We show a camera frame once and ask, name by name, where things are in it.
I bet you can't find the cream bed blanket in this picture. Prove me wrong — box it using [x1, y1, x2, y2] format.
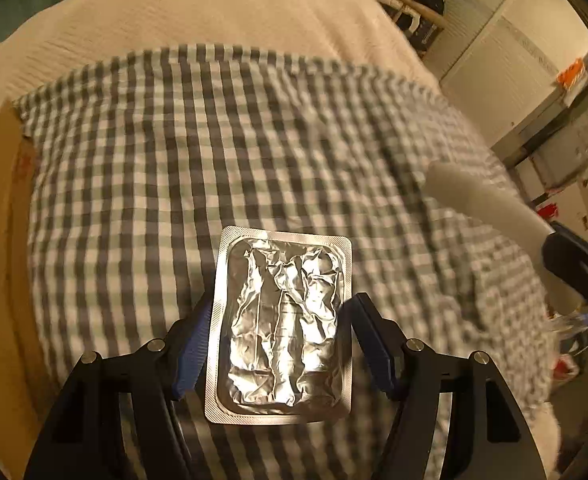
[0, 0, 563, 480]

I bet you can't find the silver foil blister pack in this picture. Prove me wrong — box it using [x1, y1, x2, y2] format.
[204, 226, 352, 426]

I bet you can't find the white louvered wardrobe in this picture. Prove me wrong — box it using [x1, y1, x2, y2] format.
[423, 0, 588, 145]

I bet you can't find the white cylindrical bottle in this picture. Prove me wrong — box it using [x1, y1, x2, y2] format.
[423, 162, 582, 315]

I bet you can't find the black backpack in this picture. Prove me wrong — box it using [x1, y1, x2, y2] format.
[407, 0, 446, 49]

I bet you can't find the gray white checkered cloth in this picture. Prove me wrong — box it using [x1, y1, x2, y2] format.
[12, 43, 556, 480]

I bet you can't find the brown cardboard box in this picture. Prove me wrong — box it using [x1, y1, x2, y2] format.
[0, 77, 55, 479]

